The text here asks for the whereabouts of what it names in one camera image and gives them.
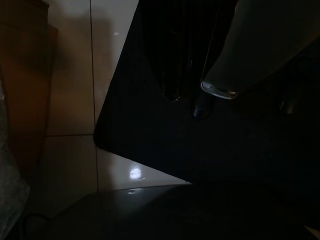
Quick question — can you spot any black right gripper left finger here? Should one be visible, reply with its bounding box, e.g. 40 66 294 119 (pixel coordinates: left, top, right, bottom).
149 0 191 103

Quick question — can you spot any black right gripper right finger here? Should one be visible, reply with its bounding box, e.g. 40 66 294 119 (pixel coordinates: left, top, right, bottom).
189 0 226 120

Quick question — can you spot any robot grey right leg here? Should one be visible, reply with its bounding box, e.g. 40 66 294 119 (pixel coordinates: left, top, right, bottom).
199 0 320 101

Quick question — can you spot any brown cardboard box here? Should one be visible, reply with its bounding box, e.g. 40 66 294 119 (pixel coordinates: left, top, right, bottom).
0 0 60 176

